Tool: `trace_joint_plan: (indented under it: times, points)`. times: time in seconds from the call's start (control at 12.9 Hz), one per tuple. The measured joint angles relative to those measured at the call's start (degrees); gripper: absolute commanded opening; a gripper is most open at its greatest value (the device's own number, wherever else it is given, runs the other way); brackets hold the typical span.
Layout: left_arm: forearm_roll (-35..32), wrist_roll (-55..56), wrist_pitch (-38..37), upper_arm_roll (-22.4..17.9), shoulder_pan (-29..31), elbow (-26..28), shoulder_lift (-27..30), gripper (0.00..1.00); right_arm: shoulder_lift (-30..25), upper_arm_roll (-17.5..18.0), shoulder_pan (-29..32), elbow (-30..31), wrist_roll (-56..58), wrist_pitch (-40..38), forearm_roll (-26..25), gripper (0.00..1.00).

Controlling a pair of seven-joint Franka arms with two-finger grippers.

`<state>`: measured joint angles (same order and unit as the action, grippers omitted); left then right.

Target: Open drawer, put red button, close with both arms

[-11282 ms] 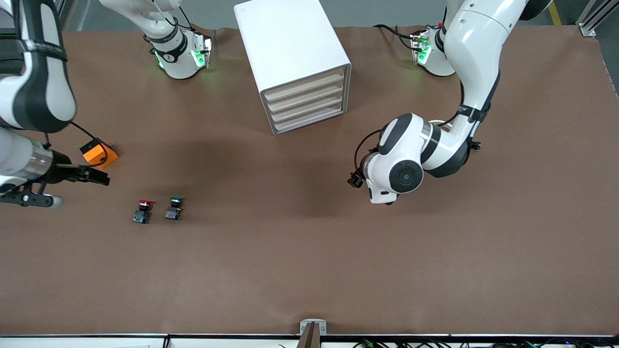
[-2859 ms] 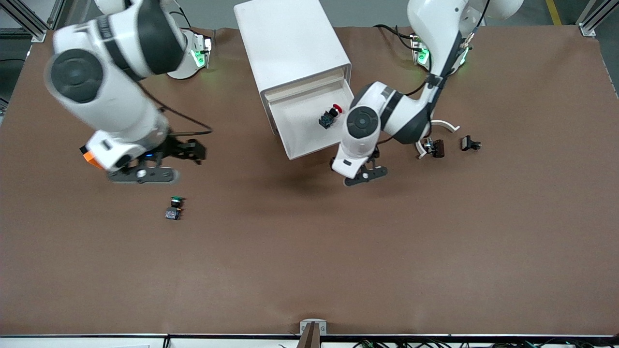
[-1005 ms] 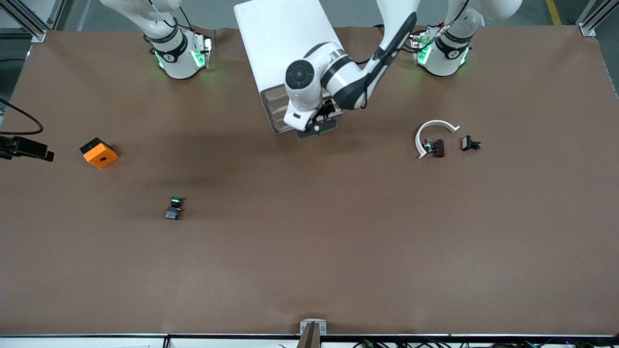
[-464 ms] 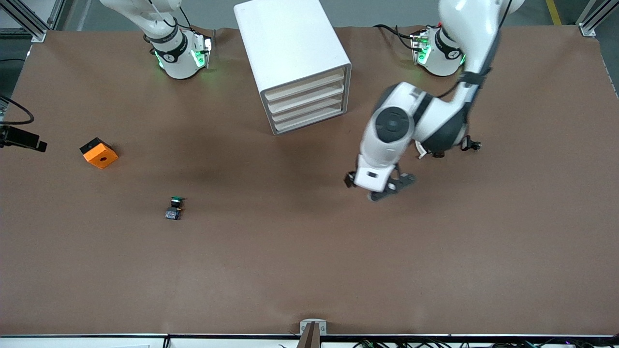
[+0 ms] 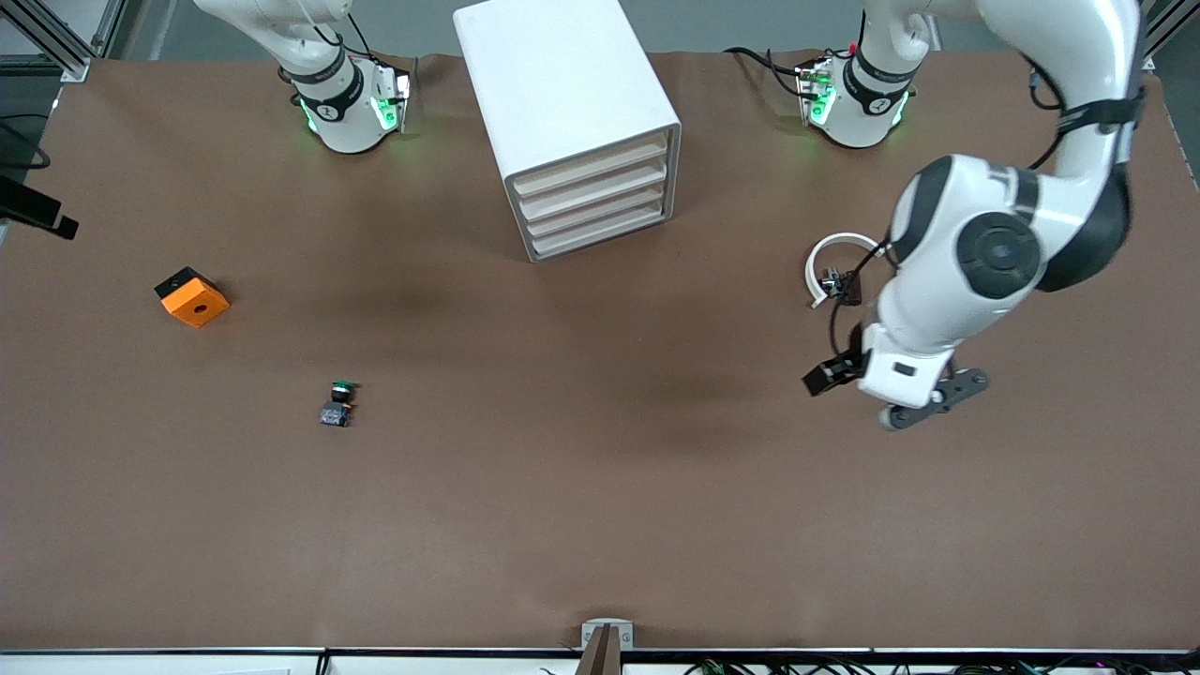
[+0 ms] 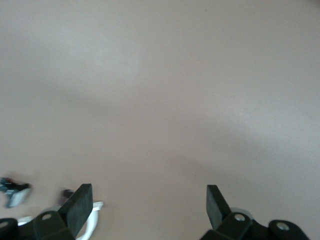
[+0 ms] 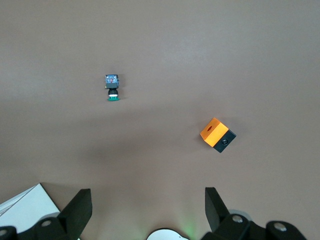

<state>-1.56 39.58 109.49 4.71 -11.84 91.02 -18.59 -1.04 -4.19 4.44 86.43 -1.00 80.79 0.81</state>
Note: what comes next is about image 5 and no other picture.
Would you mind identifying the green push button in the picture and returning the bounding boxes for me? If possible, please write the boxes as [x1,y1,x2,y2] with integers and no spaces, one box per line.
[319,380,362,428]

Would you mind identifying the dark brown contact block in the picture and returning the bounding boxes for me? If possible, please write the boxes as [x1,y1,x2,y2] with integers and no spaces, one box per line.
[820,268,863,308]

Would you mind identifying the orange and black box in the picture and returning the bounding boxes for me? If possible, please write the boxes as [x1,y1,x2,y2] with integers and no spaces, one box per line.
[154,266,231,329]

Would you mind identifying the brown paper table cover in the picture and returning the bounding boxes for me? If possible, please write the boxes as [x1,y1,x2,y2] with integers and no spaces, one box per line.
[0,47,1200,653]

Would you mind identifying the white curved plastic ring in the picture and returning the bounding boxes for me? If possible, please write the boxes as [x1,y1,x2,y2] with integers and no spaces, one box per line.
[804,232,888,310]

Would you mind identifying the aluminium frame profile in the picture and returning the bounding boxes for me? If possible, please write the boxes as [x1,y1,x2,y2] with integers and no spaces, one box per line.
[1139,0,1184,72]
[0,0,128,83]

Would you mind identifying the black base cable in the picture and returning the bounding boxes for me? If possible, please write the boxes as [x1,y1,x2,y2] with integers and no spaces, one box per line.
[724,45,817,99]

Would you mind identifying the grey metal bracket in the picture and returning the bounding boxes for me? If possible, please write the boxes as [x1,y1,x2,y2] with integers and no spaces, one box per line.
[580,619,636,651]

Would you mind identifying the white table edge rail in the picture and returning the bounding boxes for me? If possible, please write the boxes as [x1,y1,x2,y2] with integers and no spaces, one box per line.
[0,645,1200,675]

